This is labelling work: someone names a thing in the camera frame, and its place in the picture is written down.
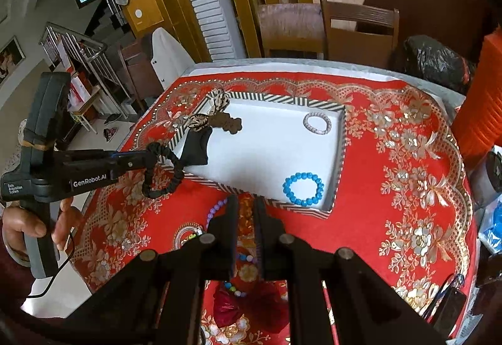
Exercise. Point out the white jacket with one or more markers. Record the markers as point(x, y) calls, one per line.
point(172, 55)

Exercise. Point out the framed wall picture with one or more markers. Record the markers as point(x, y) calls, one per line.
point(11, 58)

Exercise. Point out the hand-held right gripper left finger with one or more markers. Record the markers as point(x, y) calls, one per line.
point(229, 227)

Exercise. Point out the black cloth hair accessory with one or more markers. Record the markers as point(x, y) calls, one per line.
point(196, 151)

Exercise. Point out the patterned slipper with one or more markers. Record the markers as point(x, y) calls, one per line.
point(110, 133)

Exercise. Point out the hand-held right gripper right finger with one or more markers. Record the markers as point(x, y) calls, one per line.
point(264, 227)

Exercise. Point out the dark red scrunchie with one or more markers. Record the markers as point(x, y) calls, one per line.
point(251, 309)

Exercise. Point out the black plastic bag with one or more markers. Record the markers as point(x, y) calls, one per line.
point(435, 58)

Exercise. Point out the leopard print scrunchie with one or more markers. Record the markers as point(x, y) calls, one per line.
point(217, 100)

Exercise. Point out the striped white tray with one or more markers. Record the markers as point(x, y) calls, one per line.
point(259, 145)

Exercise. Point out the grey round container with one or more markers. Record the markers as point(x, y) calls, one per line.
point(490, 180)

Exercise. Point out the dark slatted wooden chair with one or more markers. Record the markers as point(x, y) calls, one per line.
point(361, 39)

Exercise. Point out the orange plastic stool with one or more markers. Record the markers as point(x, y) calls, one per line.
point(484, 109)

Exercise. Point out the person's left forearm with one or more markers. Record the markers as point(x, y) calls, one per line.
point(11, 278)

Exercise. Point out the person's left hand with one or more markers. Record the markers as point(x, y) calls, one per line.
point(23, 225)

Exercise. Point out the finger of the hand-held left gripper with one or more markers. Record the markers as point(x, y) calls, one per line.
point(94, 156)
point(131, 166)

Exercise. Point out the black flat device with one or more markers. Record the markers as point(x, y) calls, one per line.
point(451, 309)

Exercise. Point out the brown wooden chair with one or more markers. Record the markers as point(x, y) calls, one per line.
point(135, 66)

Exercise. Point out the dark brown scrunchie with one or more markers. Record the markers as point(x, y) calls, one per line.
point(229, 125)

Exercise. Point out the black scrunchie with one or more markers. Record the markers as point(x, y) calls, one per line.
point(159, 149)

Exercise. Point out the dark shoe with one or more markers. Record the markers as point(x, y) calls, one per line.
point(113, 118)

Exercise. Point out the metal stair railing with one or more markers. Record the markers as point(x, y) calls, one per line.
point(94, 55)

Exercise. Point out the light wooden chair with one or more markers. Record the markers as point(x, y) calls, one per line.
point(290, 27)

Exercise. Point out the red floral tablecloth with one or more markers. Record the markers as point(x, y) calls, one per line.
point(392, 157)

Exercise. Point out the blue plastic bag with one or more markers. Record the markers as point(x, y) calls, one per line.
point(494, 231)

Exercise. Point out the red white paper bag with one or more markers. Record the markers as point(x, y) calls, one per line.
point(80, 90)

